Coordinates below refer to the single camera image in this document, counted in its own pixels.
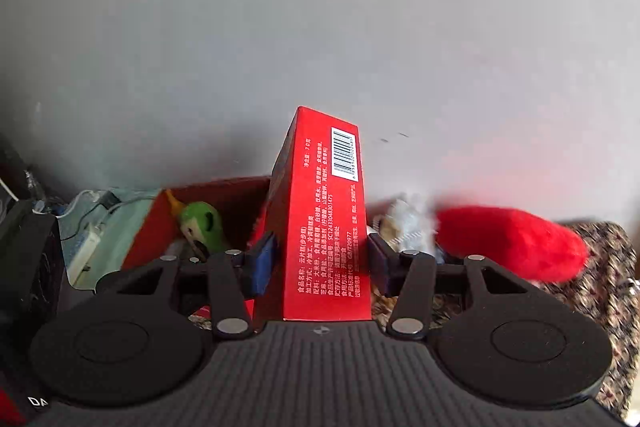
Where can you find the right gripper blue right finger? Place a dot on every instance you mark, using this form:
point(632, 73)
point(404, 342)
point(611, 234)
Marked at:
point(386, 274)

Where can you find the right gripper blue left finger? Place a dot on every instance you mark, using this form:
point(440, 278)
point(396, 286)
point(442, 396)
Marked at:
point(257, 266)

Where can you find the green smiling plush doll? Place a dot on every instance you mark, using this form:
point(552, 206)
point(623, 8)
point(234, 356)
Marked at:
point(201, 225)

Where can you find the red carton box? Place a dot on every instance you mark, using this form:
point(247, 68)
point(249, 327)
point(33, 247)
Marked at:
point(315, 210)

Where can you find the orange gourd ornament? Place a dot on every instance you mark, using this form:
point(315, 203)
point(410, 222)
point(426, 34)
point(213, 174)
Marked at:
point(176, 207)

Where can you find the red open storage box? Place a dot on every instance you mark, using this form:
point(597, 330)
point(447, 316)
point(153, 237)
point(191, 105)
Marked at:
point(221, 217)

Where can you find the white power strip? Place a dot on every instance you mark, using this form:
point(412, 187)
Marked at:
point(83, 253)

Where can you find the light green pillow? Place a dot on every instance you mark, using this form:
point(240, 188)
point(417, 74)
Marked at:
point(119, 225)

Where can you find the black power adapter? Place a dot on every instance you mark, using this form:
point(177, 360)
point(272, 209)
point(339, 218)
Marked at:
point(109, 200)

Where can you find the red plush Santa hat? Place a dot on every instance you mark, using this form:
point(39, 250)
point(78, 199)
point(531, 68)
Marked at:
point(532, 248)

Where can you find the patterned floral table cloth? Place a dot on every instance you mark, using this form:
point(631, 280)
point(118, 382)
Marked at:
point(601, 292)

